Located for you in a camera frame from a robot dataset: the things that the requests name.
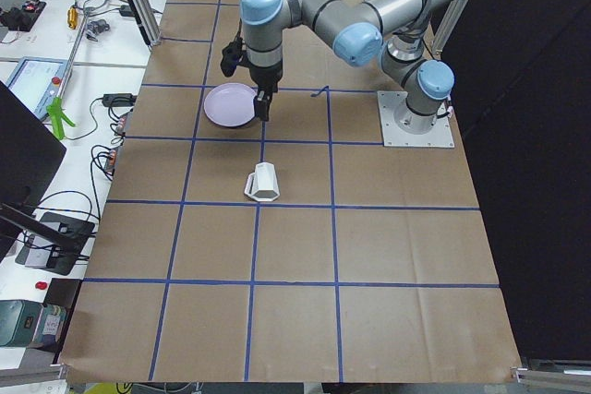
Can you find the red button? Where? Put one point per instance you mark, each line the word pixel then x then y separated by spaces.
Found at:
pixel 41 285

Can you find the lilac plate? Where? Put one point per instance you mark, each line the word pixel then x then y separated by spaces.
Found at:
pixel 230 105

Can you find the white angular cup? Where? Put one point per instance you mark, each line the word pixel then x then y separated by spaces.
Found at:
pixel 262 185

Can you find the black monitor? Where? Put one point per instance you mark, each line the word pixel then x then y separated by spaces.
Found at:
pixel 30 158

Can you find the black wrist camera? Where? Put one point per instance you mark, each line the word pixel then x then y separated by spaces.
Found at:
pixel 232 55

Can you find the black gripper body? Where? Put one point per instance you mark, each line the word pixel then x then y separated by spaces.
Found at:
pixel 265 77

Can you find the yellow tool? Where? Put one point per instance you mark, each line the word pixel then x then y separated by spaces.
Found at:
pixel 72 17

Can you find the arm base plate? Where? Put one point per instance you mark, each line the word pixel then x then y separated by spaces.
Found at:
pixel 401 128

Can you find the green box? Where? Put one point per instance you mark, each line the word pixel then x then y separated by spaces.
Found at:
pixel 19 319

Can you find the teach pendant tablet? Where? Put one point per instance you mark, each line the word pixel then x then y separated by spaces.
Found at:
pixel 35 81

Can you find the green reacher grabber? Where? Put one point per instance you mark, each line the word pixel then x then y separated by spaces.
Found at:
pixel 54 110

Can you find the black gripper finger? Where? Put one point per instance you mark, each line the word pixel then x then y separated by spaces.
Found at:
pixel 262 105

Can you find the black power adapter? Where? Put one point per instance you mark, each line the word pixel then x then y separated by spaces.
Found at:
pixel 118 99

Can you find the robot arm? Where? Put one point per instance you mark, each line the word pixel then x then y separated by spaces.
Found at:
pixel 388 31

